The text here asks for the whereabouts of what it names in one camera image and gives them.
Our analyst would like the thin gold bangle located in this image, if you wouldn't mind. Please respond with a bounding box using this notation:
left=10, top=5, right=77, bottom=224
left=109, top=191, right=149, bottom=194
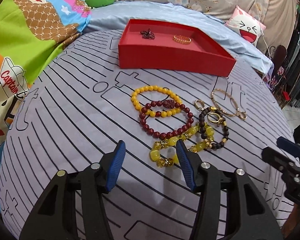
left=210, top=88, right=247, bottom=120

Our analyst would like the gold clover charm ring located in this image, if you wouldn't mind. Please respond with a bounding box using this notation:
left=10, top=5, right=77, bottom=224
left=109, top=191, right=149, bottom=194
left=206, top=112, right=224, bottom=126

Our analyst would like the yellow crystal chunky bracelet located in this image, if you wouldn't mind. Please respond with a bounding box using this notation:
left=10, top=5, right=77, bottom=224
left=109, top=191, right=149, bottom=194
left=149, top=123, right=215, bottom=168

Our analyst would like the dark wood bead bracelet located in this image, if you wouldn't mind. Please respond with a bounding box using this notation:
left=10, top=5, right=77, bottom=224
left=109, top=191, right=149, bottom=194
left=198, top=106, right=229, bottom=151

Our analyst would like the gold hoop ring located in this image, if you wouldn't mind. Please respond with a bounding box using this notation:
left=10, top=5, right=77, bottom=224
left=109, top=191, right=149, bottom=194
left=194, top=99, right=207, bottom=111

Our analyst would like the yellow round bead bracelet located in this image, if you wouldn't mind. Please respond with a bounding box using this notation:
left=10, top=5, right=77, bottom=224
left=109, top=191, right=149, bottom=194
left=130, top=84, right=184, bottom=118

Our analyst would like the dark red bead bracelet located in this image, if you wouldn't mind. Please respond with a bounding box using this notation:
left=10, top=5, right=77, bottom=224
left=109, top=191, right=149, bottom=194
left=139, top=99, right=195, bottom=140

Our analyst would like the dark garnet bead strand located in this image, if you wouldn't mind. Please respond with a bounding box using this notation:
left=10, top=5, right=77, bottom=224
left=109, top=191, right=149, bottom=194
left=140, top=29, right=155, bottom=40

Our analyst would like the dark red chair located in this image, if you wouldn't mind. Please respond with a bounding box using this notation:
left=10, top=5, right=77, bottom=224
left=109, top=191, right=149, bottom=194
left=269, top=45, right=287, bottom=80

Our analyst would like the pink bunny face cushion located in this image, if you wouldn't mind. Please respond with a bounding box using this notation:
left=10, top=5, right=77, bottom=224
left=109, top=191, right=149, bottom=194
left=225, top=6, right=266, bottom=46

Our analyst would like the red cardboard tray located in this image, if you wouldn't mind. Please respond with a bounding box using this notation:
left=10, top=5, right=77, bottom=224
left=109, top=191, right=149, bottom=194
left=118, top=19, right=236, bottom=77

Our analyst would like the light blue pillow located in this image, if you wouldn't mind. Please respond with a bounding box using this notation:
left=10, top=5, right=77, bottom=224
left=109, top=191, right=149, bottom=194
left=83, top=1, right=274, bottom=75

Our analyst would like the colourful cartoon monkey quilt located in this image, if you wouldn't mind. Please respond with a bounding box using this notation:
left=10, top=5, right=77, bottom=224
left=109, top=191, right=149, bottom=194
left=0, top=0, right=90, bottom=163

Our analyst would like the white charging cable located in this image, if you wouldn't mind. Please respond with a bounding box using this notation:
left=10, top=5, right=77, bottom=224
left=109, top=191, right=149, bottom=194
left=259, top=27, right=273, bottom=55

